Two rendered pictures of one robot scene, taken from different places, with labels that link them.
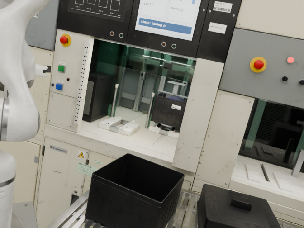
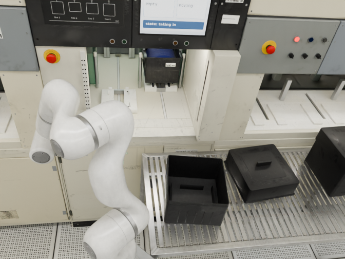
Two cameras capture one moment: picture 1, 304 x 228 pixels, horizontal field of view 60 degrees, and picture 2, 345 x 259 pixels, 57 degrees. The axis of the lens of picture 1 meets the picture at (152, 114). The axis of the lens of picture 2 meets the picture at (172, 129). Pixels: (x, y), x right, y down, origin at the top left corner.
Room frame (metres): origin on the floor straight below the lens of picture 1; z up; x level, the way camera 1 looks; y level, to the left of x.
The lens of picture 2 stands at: (0.13, 0.53, 2.07)
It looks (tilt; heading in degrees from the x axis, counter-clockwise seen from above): 42 degrees down; 334
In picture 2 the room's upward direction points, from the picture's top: 8 degrees clockwise
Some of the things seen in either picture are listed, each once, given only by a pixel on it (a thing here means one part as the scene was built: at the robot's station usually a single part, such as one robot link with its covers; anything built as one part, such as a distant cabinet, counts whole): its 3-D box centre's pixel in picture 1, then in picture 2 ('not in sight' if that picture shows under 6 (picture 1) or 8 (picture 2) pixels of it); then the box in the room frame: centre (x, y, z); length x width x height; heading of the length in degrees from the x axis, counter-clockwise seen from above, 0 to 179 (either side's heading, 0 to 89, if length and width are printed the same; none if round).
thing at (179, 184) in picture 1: (137, 193); (194, 189); (0.94, -0.01, 0.85); 0.28 x 0.28 x 0.17; 69
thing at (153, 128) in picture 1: (167, 128); (159, 80); (1.80, -0.12, 0.89); 0.22 x 0.21 x 0.04; 167
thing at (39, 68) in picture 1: (31, 68); not in sight; (1.19, 0.58, 1.20); 0.11 x 0.10 x 0.07; 167
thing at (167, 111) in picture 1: (172, 105); (161, 58); (1.80, -0.12, 1.06); 0.24 x 0.20 x 0.32; 77
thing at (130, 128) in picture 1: (120, 124); (118, 100); (1.65, 0.19, 0.89); 0.22 x 0.21 x 0.04; 167
